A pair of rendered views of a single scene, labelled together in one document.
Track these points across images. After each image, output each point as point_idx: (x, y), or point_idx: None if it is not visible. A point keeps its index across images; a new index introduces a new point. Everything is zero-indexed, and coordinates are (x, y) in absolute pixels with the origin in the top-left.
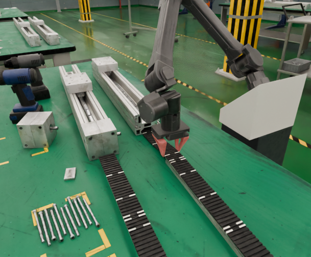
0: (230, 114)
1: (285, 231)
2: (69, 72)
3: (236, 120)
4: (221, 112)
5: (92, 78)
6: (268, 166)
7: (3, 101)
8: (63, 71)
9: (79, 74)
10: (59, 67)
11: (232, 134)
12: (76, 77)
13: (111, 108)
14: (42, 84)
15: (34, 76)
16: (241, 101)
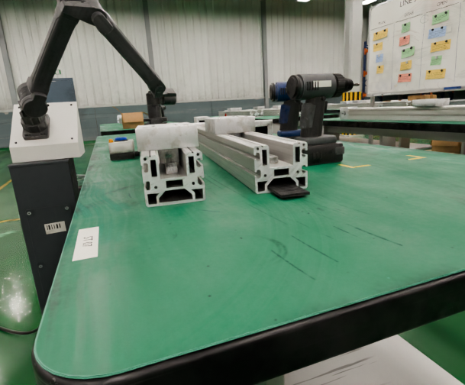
0: (79, 140)
1: (134, 141)
2: (271, 156)
3: (81, 142)
4: (79, 145)
5: (209, 193)
6: (101, 147)
7: (376, 158)
8: (278, 137)
9: (223, 118)
10: (299, 140)
11: (72, 169)
12: (227, 117)
13: None
14: (301, 137)
15: (269, 92)
16: (78, 122)
